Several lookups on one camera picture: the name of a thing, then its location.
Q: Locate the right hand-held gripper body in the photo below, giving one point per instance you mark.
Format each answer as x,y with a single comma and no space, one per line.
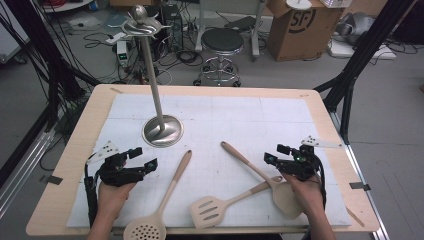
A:
300,166

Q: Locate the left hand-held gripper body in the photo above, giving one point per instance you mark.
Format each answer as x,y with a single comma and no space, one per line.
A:
116,173

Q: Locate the beige solid spatula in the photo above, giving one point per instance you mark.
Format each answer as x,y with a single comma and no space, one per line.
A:
246,163

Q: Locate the beige skimmer spoon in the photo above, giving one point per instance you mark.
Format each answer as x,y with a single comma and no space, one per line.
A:
173,180

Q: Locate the metal utensil stand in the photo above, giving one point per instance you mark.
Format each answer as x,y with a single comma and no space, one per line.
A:
163,131

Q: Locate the beige slotted spatula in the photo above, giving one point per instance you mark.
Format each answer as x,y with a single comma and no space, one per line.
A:
208,210

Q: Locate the person's left hand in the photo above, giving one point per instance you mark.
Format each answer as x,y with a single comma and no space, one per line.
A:
111,200

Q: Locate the person's right hand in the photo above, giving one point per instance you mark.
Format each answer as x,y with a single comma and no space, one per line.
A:
308,196

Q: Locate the wooden table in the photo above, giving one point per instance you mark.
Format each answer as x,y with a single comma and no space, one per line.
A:
83,140

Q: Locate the white foam mat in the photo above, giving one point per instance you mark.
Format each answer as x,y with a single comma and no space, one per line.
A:
233,120

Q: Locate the black tape piece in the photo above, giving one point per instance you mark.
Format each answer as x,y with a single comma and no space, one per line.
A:
53,180
360,186

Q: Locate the white power adapter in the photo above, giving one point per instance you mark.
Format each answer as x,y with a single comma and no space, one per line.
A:
122,53

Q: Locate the cardboard box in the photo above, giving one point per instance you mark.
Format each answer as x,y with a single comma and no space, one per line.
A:
300,36

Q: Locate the black round stool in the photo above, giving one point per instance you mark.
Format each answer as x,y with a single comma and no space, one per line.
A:
221,40

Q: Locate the grey appliance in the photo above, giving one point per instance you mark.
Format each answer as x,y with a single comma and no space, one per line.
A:
356,26

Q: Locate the white round disc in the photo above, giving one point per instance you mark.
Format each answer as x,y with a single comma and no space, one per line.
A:
298,3

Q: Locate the aluminium rail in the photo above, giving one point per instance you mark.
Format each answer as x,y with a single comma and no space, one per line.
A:
26,160
363,186

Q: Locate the black metal frame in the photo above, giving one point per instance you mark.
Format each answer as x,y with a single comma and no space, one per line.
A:
366,43
50,50

